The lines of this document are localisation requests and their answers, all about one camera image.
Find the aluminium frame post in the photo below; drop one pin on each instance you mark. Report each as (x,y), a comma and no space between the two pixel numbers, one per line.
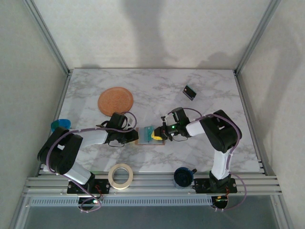
(49,38)
(257,35)

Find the orange round cork mat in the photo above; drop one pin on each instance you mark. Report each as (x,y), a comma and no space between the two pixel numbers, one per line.
(114,100)

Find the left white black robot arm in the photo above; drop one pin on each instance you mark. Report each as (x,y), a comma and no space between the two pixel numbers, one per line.
(93,138)

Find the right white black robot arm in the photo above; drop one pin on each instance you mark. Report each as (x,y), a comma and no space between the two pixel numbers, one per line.
(194,127)

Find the aluminium side rail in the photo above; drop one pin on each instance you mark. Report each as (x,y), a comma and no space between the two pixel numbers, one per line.
(62,95)
(250,119)

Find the aluminium slotted cross rail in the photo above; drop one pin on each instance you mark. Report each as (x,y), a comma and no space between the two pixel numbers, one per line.
(152,188)

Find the small wooden box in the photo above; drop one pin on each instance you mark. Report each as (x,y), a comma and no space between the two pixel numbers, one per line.
(141,139)

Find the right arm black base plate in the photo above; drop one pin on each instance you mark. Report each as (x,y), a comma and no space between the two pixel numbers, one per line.
(200,186)

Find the aluminium frame leg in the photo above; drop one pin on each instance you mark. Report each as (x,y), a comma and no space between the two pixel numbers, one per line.
(282,212)
(19,212)

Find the blue plastic cup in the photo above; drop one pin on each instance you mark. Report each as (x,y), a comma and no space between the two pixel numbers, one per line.
(60,123)

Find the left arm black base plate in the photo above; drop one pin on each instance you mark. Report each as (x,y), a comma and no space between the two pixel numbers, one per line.
(106,184)

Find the beige masking tape roll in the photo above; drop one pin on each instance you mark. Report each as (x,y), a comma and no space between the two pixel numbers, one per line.
(112,179)

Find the dark blue mug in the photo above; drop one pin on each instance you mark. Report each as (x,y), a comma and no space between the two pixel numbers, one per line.
(182,177)

